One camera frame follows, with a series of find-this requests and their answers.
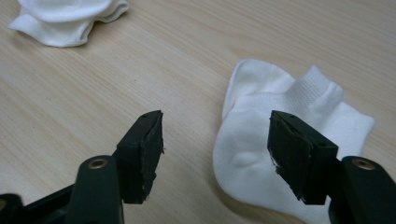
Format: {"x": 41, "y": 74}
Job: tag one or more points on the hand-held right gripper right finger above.
{"x": 295, "y": 155}

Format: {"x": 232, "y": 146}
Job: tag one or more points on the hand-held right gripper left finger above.
{"x": 140, "y": 155}

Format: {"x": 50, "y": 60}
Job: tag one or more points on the white ankle sock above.
{"x": 62, "y": 21}
{"x": 249, "y": 124}

